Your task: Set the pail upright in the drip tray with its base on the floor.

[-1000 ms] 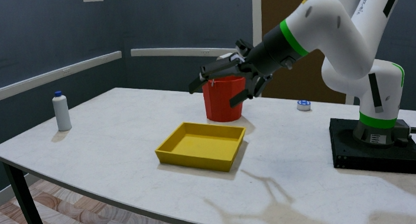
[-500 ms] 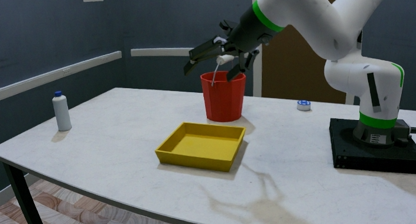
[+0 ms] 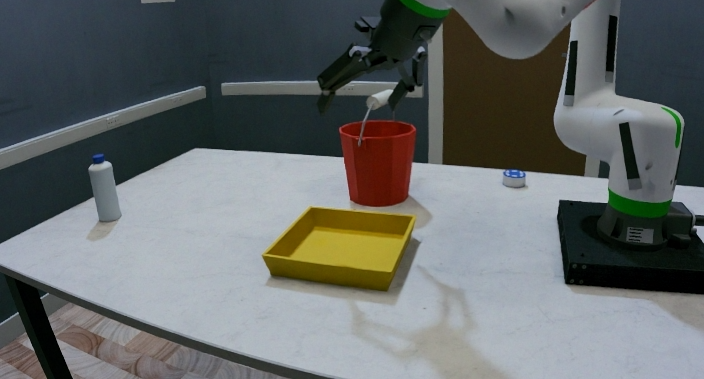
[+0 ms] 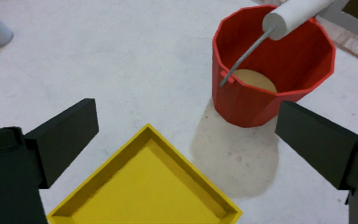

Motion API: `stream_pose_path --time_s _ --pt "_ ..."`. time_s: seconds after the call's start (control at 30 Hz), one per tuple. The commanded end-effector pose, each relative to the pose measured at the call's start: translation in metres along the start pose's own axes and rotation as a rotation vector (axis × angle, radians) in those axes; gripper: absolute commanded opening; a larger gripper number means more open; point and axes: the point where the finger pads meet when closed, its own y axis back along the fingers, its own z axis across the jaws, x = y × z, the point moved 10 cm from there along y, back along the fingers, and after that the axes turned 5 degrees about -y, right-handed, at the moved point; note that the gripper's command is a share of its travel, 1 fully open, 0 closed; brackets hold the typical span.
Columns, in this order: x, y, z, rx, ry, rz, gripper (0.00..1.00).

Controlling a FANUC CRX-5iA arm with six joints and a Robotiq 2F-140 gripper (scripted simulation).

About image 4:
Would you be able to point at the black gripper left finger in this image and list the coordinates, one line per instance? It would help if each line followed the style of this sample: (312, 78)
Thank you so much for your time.
(52, 147)

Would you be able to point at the yellow square tray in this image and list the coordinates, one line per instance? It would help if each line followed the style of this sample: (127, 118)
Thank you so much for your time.
(146, 181)

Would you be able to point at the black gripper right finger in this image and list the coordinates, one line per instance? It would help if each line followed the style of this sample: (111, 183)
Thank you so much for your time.
(331, 149)

